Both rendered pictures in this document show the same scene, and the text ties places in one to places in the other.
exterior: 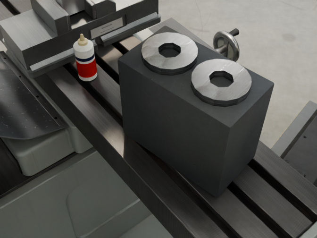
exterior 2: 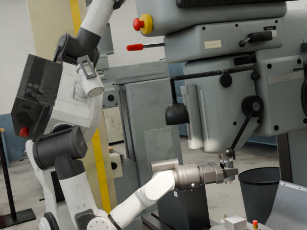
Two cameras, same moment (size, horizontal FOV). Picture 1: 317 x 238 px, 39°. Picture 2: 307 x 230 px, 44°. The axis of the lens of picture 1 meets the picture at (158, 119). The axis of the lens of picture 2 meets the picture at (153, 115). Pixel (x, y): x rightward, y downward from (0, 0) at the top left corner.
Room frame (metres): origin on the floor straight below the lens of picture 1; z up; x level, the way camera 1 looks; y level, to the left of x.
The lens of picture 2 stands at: (2.13, 0.31, 1.59)
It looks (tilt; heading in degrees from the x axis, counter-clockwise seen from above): 6 degrees down; 195
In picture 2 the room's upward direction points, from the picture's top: 8 degrees counter-clockwise
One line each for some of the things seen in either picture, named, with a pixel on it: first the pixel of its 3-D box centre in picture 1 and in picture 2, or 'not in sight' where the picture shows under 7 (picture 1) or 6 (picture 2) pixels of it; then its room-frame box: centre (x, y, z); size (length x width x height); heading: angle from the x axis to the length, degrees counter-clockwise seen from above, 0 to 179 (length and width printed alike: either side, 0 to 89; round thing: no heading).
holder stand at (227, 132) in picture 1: (191, 108); (181, 201); (0.51, -0.06, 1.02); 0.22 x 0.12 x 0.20; 49
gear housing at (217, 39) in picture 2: not in sight; (221, 41); (0.80, 0.23, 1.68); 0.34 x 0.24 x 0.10; 129
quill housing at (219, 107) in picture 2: not in sight; (219, 103); (0.82, 0.20, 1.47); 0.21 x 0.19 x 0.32; 39
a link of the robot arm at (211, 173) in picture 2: not in sight; (202, 175); (0.86, 0.11, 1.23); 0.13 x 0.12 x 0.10; 21
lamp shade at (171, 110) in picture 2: not in sight; (176, 112); (1.03, 0.08, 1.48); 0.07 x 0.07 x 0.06
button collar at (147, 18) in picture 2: not in sight; (145, 23); (0.97, 0.01, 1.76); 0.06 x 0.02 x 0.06; 39
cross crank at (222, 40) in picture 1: (218, 51); not in sight; (1.14, -0.20, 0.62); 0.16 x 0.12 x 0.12; 129
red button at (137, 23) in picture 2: not in sight; (139, 24); (0.98, 0.00, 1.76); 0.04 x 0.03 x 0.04; 39
